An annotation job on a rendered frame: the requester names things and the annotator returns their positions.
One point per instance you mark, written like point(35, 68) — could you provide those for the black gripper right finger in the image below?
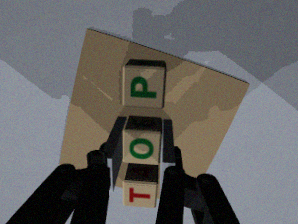
point(180, 190)

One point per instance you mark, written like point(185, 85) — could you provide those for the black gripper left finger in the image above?
point(48, 204)

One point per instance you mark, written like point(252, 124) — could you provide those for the tan flat mat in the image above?
point(201, 102)

